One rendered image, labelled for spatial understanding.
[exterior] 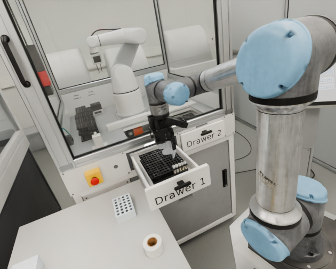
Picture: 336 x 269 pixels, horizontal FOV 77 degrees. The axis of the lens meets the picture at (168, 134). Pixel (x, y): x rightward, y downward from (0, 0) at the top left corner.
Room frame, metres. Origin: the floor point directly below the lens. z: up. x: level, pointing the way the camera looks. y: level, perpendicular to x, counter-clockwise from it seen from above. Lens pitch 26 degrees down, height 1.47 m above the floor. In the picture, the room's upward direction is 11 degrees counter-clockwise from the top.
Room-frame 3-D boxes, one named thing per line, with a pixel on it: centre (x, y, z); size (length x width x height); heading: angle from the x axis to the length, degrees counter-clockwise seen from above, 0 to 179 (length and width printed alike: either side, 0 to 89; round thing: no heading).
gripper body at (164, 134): (0.79, 0.02, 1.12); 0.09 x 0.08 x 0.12; 108
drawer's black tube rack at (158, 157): (0.88, 0.06, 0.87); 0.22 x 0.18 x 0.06; 18
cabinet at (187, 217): (1.47, 0.20, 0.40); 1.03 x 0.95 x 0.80; 108
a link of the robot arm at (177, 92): (0.71, -0.05, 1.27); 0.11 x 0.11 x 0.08; 31
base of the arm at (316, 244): (0.42, -0.34, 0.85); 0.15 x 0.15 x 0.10
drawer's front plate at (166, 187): (0.69, -0.01, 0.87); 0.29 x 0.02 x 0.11; 108
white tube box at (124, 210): (0.73, 0.26, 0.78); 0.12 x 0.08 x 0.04; 17
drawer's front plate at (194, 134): (1.10, -0.21, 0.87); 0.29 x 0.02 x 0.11; 108
